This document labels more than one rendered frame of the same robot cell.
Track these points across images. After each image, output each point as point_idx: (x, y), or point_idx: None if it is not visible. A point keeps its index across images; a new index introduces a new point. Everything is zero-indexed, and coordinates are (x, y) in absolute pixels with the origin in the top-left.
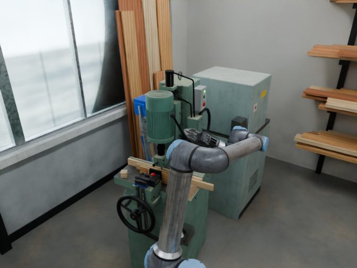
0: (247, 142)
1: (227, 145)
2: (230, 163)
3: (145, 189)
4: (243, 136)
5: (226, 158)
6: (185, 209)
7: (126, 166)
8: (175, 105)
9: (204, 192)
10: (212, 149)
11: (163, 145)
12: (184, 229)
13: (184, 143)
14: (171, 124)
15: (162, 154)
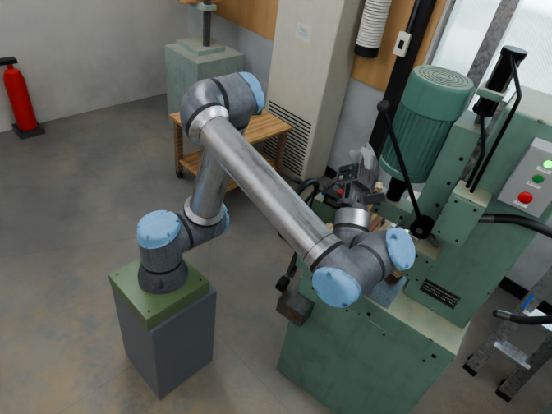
0: (282, 195)
1: (348, 229)
2: (209, 152)
3: (319, 193)
4: (360, 242)
5: (186, 114)
6: (205, 172)
7: (402, 196)
8: (453, 125)
9: (406, 365)
10: (201, 91)
11: (395, 181)
12: (282, 284)
13: (234, 75)
14: (407, 146)
15: (387, 195)
